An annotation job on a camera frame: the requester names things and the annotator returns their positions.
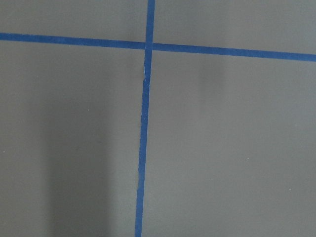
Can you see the long blue tape strip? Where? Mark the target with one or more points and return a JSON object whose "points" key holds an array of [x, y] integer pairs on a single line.
{"points": [[144, 117]]}

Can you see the crossing blue tape strip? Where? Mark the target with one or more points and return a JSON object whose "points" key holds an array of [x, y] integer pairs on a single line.
{"points": [[158, 47]]}

